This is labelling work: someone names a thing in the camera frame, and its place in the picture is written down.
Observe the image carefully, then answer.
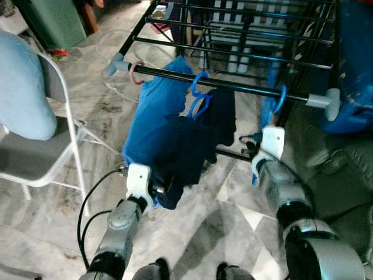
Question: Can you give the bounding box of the light blue cushion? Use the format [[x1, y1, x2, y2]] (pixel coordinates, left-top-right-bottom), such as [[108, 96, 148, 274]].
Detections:
[[0, 30, 58, 141]]

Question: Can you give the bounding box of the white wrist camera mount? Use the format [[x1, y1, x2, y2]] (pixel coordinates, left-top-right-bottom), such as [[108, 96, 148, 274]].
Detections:
[[125, 163, 153, 209], [252, 125, 286, 176]]

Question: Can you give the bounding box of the robot leg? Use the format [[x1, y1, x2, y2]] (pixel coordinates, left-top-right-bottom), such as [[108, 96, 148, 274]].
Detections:
[[131, 258, 171, 280], [216, 262, 254, 280]]

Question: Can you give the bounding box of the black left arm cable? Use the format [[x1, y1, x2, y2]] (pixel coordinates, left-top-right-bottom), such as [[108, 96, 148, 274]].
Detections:
[[77, 166, 130, 269]]

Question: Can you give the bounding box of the robot left leg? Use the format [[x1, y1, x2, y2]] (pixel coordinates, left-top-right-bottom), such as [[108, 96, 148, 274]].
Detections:
[[131, 258, 171, 280]]

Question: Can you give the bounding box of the bright blue shirt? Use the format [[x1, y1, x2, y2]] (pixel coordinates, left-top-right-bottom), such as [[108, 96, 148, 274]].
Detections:
[[121, 57, 196, 176]]

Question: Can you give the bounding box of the white hose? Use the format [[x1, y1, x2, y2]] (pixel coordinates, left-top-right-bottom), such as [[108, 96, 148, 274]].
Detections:
[[87, 29, 146, 103]]

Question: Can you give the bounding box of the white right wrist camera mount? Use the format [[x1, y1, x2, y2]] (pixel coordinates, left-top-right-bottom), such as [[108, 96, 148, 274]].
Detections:
[[252, 125, 286, 176]]

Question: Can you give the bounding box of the large blue plastic crate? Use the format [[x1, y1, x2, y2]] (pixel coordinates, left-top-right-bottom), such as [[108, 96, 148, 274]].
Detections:
[[319, 0, 373, 135]]

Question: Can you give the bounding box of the black metal drying rack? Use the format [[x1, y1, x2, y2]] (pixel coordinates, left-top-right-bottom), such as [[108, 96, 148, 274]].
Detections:
[[105, 0, 344, 164]]

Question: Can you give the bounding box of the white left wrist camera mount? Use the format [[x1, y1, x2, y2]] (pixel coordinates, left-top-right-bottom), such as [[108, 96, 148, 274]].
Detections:
[[125, 163, 153, 209]]

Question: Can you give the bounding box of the navy blue shirt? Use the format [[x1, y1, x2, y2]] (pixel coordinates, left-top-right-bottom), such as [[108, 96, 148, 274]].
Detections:
[[153, 87, 237, 211]]

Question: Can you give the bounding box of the robot right leg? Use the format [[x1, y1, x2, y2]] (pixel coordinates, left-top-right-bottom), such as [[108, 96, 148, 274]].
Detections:
[[216, 262, 254, 280]]

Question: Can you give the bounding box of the green cabinet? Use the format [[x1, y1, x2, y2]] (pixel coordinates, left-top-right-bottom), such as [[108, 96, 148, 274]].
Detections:
[[15, 0, 88, 50]]

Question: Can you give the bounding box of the white folding chair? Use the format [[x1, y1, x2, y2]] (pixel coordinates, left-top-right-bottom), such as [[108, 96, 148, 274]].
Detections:
[[0, 52, 120, 202]]

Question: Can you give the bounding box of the brown wooden board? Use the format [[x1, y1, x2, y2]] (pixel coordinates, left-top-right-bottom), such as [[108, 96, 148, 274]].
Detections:
[[76, 0, 101, 33]]

